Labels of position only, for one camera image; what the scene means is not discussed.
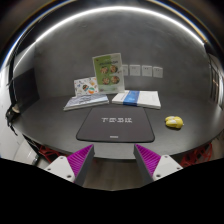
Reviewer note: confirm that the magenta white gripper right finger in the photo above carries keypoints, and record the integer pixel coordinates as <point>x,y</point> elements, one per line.
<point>153,166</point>

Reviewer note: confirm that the white book with blue band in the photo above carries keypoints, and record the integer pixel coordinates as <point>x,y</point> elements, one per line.
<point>148,99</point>

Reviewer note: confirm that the black mouse pad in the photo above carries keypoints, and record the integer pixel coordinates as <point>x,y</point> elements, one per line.
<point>116,124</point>

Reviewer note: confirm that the yellow computer mouse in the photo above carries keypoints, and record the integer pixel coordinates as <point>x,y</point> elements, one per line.
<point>174,122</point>

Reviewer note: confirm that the white wall socket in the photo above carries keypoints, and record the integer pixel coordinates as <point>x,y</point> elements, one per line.
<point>135,70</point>
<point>158,72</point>
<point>125,70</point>
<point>147,70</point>

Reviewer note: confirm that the red table leg right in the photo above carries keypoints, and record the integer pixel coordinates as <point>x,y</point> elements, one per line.
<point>197,156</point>

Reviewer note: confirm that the red table leg left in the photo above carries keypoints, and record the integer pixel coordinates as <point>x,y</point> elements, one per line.
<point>49,154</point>

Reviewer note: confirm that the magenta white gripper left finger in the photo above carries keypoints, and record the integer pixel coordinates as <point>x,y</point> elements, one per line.
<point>74,167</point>

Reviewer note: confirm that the green upright food booklet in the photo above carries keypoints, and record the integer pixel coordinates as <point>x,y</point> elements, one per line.
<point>109,73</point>

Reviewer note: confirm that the grey flat book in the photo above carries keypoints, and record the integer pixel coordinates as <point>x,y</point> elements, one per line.
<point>86,101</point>

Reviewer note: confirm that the small colourful upright card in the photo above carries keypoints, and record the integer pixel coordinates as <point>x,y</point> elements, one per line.
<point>86,86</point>

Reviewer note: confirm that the red table leg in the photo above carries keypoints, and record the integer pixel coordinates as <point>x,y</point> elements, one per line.
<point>197,156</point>
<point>49,154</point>

